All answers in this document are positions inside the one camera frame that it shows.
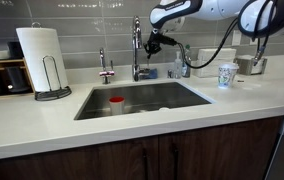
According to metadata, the white paper towel roll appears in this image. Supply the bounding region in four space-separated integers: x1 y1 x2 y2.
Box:
15 26 69 93

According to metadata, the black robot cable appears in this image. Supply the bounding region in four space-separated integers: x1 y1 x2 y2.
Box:
173 16 242 70

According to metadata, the white bowl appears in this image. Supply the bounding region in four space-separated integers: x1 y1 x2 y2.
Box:
0 49 12 61

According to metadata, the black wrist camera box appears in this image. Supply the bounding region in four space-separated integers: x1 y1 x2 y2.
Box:
162 35 178 47

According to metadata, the printed paper cup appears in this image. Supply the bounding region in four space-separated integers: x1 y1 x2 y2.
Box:
217 62 240 90

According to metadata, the dark wood cabinet door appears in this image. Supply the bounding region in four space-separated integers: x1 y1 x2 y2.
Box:
158 115 284 180
0 135 160 180

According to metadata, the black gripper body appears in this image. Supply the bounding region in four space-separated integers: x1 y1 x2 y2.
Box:
147 29 165 50

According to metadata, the white cup with red inside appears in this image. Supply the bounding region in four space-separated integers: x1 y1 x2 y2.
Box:
108 95 126 116

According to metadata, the clear pump soap bottle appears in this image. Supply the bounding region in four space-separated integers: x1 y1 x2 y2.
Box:
173 50 183 80

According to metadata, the black wire towel holder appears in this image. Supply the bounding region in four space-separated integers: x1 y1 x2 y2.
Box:
30 21 73 102

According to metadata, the small chrome water tap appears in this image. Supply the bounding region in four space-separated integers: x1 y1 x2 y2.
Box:
98 47 116 86

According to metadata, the grey metal box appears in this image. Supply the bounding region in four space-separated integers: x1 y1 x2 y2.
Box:
233 54 268 76

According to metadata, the black cabinet door handle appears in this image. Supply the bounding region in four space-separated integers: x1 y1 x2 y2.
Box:
142 147 149 180
172 143 180 180

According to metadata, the stainless steel sink basin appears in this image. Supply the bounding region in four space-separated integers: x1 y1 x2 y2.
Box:
73 81 214 121

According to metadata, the blue sponge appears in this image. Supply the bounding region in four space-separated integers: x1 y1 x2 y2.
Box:
148 68 159 80

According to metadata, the black mug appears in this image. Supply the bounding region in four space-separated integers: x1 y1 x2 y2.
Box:
7 41 25 60

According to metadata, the white wall outlet plate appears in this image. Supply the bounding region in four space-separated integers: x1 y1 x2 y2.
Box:
231 29 243 47

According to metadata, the black cable with grey plug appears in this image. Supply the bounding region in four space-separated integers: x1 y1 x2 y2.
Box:
251 0 280 67

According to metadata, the clear bottle with green cap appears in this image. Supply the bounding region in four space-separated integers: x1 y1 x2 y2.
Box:
181 43 193 79

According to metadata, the white folded paper towel stack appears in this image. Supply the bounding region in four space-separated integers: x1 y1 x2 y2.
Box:
191 47 238 79

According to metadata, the tall chrome kitchen faucet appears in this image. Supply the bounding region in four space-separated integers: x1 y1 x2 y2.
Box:
130 15 143 83

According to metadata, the black coffee canister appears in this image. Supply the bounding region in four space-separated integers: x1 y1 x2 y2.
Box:
4 65 32 95

